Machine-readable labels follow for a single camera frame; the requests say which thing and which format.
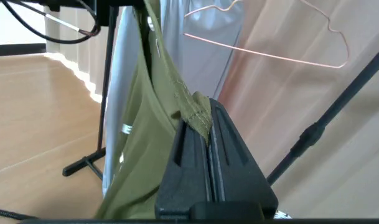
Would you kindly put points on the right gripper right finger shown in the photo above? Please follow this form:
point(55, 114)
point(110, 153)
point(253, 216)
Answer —
point(245, 186)

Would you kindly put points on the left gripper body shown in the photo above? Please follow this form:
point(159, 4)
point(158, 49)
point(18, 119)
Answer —
point(114, 3)

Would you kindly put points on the black clothes rack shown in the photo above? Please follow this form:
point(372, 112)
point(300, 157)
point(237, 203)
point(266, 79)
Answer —
point(106, 77)

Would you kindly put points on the pale grey shorts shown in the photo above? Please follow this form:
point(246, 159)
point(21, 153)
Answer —
point(201, 62)

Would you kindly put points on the green garment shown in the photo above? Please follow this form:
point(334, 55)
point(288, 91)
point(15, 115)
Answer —
point(145, 140)

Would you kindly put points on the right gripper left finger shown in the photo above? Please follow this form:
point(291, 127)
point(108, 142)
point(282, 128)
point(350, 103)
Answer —
point(183, 186)

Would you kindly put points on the pink clothes hanger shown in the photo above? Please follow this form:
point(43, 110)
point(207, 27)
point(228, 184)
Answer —
point(270, 54)

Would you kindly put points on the beige curtain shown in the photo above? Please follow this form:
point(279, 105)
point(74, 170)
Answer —
point(301, 109)

